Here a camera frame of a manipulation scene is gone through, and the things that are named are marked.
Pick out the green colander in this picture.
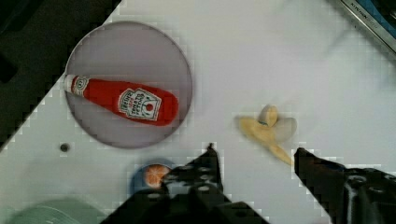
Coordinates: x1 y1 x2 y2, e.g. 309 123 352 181
6 198 106 224

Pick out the orange slice toy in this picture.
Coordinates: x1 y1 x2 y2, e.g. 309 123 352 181
144 164 170 189

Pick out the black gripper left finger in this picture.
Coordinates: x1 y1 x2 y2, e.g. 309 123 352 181
102 145 268 224

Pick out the grey round plate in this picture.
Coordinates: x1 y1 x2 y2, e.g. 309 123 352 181
65 21 193 148

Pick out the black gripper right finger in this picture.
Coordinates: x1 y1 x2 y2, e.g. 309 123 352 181
294 147 396 224

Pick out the red plush ketchup bottle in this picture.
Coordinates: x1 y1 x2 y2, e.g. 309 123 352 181
64 75 178 126

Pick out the silver toaster oven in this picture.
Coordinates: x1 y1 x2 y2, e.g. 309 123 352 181
335 0 396 53

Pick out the blue bowl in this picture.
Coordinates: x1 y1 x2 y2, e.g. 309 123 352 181
129 158 174 195

